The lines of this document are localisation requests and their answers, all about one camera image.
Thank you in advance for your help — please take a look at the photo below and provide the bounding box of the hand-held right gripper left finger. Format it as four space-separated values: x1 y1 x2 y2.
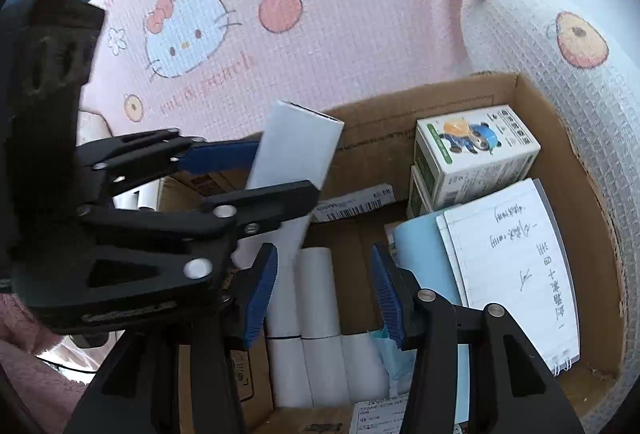
62 243 279 434

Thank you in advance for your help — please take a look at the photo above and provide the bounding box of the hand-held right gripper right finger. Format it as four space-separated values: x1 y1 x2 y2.
370 244 586 434

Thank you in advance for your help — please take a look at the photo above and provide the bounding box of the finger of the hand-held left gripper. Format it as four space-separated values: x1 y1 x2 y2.
75 128 262 205
9 180 322 334

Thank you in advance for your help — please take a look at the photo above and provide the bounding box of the plain white box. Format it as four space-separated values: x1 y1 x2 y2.
234 100 346 271

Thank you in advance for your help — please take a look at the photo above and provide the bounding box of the brown cardboard box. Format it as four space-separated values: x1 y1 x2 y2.
155 71 627 434

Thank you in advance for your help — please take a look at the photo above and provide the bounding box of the white paper roll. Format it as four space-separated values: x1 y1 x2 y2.
266 336 315 409
341 333 390 399
301 336 351 406
299 248 342 340
112 178 162 213
265 284 302 339

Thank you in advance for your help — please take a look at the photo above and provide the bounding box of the light blue notebook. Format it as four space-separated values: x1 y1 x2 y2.
390 213 473 434

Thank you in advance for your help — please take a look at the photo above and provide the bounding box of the blue face mask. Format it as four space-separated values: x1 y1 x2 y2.
369 326 408 397

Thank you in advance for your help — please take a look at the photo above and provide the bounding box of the white barcode label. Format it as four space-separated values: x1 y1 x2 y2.
314 184 396 223

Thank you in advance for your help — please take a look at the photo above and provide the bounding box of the green and white box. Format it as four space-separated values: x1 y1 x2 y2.
406 165 442 219

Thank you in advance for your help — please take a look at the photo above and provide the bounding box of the white shipping label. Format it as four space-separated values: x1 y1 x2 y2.
357 395 416 434

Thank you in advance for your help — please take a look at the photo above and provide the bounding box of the white spiral notebook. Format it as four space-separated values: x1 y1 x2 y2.
436 178 582 376

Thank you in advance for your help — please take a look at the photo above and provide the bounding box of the pink printed blanket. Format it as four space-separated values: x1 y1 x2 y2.
80 0 640 387

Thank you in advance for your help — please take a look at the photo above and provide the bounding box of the panda print box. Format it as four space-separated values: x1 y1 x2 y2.
414 105 542 211

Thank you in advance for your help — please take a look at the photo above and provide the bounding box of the black cable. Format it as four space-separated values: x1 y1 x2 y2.
34 353 98 374

